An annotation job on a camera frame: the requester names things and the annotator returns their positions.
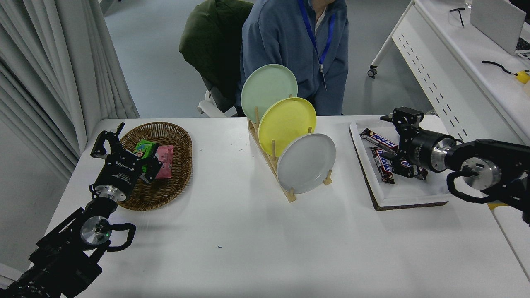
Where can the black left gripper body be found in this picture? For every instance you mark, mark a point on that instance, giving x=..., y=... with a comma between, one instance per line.
x=119, y=171

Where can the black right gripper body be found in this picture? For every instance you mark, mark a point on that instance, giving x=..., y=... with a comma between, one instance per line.
x=420, y=149

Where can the gray plate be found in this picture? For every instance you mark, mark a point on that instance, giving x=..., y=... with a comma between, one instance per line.
x=306, y=163

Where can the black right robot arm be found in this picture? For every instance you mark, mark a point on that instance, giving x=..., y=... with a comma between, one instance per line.
x=497, y=165

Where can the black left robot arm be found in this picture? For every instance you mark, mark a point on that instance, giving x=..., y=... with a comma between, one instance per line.
x=62, y=256

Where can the wooden plate rack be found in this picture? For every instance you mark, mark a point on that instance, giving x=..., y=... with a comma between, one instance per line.
x=291, y=195

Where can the yellow plate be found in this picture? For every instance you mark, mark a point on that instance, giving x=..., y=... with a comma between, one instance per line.
x=285, y=124

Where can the pale green plate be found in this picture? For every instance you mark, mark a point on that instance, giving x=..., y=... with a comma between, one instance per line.
x=266, y=89

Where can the pink snack packet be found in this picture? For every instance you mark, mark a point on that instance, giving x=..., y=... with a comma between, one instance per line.
x=165, y=163

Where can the green snack packet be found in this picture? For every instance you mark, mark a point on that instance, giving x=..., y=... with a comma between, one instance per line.
x=145, y=147

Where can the brown chocolate snack bar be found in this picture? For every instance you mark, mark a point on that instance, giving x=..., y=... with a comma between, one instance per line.
x=383, y=165
x=420, y=174
x=379, y=140

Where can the white tray with cork base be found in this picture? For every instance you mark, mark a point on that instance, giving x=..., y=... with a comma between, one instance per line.
x=410, y=190

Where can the brown wicker basket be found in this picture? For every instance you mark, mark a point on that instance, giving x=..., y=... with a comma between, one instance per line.
x=177, y=136

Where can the white perforated desk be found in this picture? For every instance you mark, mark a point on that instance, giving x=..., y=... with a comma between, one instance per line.
x=455, y=62

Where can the white office chair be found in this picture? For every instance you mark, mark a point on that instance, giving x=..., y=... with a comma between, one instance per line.
x=212, y=108

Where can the pale gray curtain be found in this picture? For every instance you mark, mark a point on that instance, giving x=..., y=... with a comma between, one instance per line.
x=41, y=62

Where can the black eyeglasses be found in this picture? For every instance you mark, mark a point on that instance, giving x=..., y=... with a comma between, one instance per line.
x=457, y=9

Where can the small yellow object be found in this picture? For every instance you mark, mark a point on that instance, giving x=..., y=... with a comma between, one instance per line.
x=523, y=77

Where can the silver laptop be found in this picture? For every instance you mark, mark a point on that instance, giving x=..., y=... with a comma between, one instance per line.
x=495, y=20

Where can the dark green jacket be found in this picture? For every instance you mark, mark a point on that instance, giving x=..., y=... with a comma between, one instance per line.
x=211, y=41

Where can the person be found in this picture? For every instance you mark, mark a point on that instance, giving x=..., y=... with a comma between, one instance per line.
x=281, y=41

